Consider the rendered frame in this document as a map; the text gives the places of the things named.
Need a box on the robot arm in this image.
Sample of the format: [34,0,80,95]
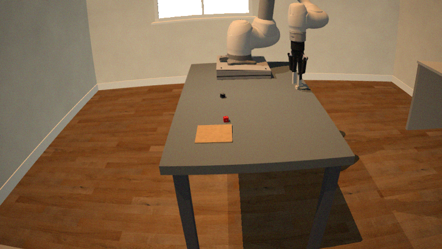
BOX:
[219,0,329,66]

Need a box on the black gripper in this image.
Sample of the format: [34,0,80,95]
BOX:
[287,41,308,86]

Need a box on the orange flat mat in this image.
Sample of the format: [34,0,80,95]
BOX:
[195,124,233,143]

